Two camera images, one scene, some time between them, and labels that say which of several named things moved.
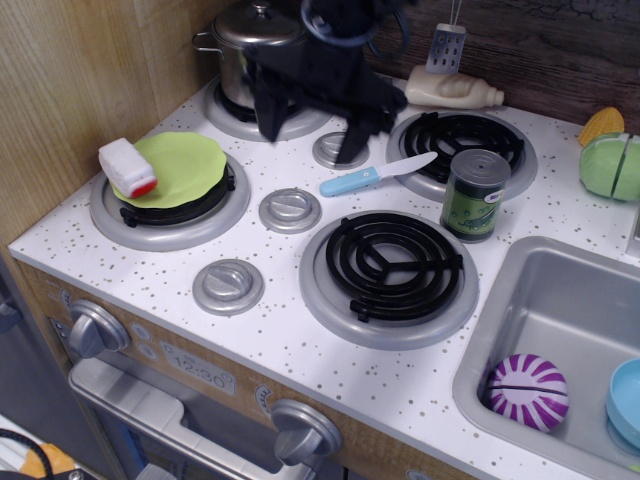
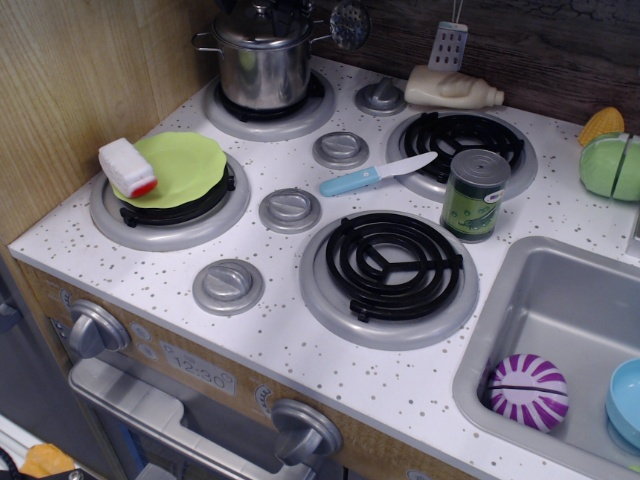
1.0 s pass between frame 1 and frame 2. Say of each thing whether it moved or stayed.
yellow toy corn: stayed
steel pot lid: stayed
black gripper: moved
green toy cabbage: stayed
